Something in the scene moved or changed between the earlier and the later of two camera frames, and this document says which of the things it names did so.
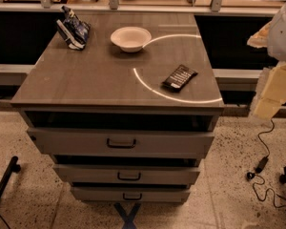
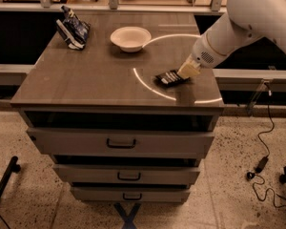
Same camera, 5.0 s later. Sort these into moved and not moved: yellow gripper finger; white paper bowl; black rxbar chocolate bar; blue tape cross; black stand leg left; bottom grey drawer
Moved: black rxbar chocolate bar; yellow gripper finger
Not moved: blue tape cross; white paper bowl; bottom grey drawer; black stand leg left
